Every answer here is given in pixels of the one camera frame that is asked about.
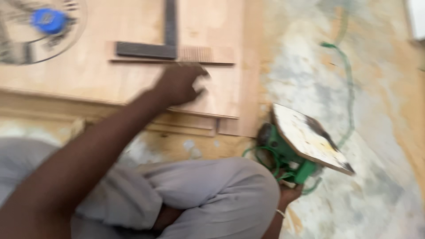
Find fan with blue hub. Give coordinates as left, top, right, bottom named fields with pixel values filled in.
left=0, top=0, right=89, bottom=66

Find person's left hand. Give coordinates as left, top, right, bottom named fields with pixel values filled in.
left=153, top=62, right=212, bottom=107

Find plywood sheet underneath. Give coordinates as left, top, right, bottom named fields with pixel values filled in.
left=0, top=0, right=264, bottom=138

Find person's right hand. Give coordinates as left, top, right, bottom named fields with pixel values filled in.
left=278, top=182, right=304, bottom=213

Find dark steel carpenter's square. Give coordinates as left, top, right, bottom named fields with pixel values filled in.
left=115, top=0, right=179, bottom=60

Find large light plywood sheet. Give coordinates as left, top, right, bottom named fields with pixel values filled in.
left=0, top=0, right=245, bottom=119

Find person's grey trousers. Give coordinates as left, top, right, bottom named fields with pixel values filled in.
left=0, top=137, right=281, bottom=239

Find narrow grooved wood strip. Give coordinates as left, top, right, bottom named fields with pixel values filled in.
left=106, top=41, right=236, bottom=66

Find green power cable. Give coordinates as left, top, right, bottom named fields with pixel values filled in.
left=242, top=42, right=356, bottom=196

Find green router with wooden base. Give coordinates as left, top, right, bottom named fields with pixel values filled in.
left=256, top=103, right=356, bottom=185

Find white board edge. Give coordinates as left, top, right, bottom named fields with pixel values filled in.
left=406, top=0, right=425, bottom=43

